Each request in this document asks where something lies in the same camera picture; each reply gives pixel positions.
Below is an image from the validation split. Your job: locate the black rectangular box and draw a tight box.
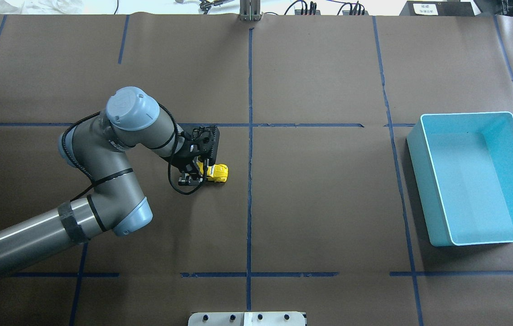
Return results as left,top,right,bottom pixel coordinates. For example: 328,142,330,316
399,0,475,17

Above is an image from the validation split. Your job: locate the aluminium frame post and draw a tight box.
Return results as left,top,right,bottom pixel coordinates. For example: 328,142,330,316
239,0,262,21

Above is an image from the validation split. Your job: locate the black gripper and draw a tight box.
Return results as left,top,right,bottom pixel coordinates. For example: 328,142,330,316
168,136,210,187

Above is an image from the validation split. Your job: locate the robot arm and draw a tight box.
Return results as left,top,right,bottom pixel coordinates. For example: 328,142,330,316
0,86,220,280

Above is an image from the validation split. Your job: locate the light blue plastic bin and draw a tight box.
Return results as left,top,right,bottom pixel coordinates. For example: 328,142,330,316
407,111,513,246

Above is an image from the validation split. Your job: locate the yellow beetle toy car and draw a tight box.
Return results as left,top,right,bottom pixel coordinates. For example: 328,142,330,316
197,162,229,183

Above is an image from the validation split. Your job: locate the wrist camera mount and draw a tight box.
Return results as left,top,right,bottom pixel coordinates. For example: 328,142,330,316
190,125,221,166

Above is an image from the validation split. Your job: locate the white pedestal base plate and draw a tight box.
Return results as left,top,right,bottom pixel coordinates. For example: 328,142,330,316
187,311,307,326

